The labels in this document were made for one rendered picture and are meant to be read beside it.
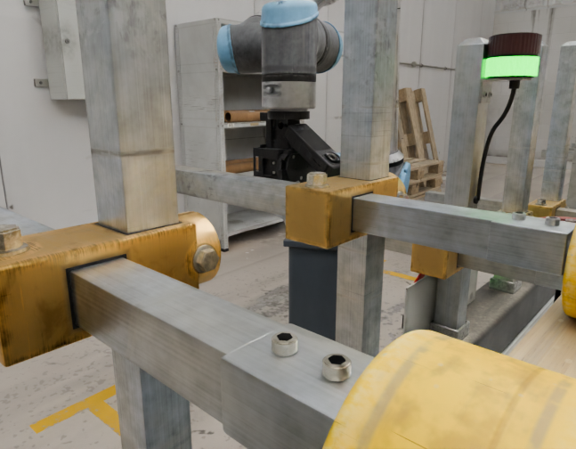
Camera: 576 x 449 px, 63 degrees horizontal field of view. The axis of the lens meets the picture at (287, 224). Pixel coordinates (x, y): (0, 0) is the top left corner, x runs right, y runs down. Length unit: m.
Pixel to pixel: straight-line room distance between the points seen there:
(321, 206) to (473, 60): 0.35
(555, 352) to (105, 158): 0.28
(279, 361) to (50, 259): 0.14
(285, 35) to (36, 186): 2.51
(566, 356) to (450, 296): 0.42
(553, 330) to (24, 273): 0.31
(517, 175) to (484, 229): 0.56
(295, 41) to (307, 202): 0.41
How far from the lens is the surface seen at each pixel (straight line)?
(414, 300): 0.69
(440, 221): 0.39
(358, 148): 0.46
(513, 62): 0.65
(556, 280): 0.63
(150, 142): 0.28
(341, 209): 0.41
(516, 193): 0.93
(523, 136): 0.92
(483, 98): 0.68
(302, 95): 0.78
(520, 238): 0.36
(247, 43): 0.94
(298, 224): 0.42
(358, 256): 0.48
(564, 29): 8.77
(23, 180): 3.10
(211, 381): 0.18
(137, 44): 0.28
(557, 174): 1.17
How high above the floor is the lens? 1.04
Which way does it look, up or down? 15 degrees down
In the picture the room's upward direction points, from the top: straight up
